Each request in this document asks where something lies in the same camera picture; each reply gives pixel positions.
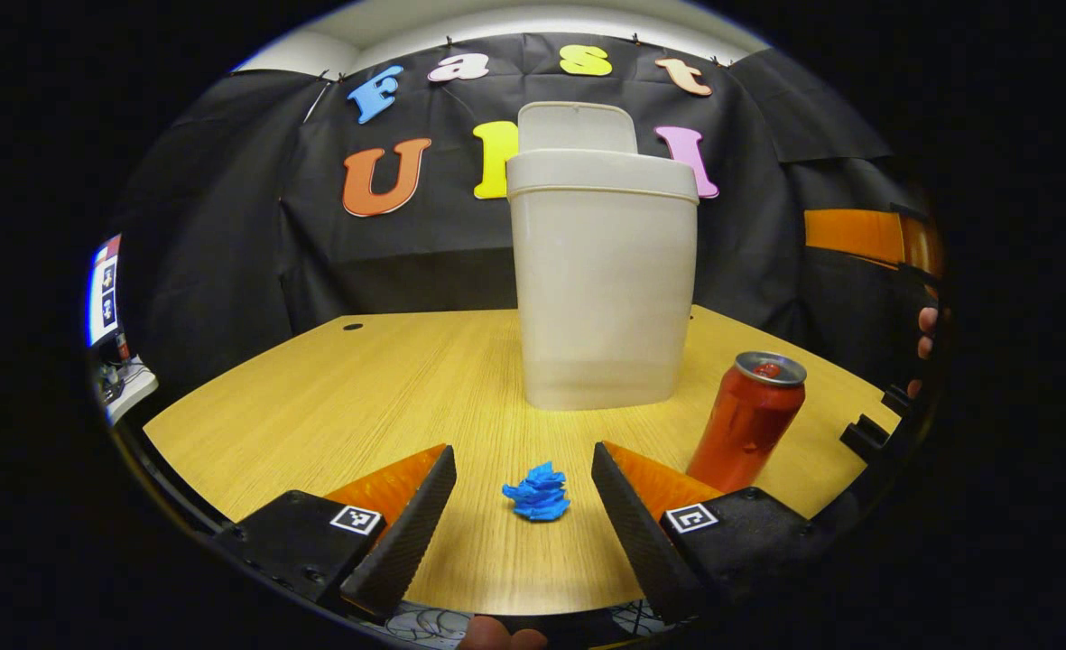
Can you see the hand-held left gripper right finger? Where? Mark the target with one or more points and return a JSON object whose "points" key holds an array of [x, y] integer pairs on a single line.
{"points": [[636, 542]]}

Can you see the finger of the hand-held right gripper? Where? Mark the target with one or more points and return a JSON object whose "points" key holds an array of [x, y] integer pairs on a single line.
{"points": [[922, 246], [853, 235]]}

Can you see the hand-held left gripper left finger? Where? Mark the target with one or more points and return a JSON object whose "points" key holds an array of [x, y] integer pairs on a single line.
{"points": [[411, 537]]}

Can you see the blue paper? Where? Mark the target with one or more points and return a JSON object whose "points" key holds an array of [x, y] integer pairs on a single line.
{"points": [[537, 495]]}

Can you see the red pop can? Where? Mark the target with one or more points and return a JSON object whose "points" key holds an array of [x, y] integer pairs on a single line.
{"points": [[745, 420]]}

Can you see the white desktop garbage bin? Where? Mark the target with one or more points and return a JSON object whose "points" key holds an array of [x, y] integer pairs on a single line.
{"points": [[600, 289]]}

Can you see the wooden desktop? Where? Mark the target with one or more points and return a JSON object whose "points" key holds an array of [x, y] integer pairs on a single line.
{"points": [[388, 397]]}

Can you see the black desk edge clamp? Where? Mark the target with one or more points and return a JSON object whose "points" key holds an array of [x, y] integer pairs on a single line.
{"points": [[898, 399], [862, 438]]}

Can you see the white side table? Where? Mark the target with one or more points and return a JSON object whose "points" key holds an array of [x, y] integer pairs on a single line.
{"points": [[135, 384]]}

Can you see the black backdrop cloth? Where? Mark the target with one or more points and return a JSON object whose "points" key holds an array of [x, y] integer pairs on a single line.
{"points": [[226, 226]]}

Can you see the computer monitor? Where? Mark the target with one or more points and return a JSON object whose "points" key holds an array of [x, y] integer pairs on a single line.
{"points": [[104, 293]]}

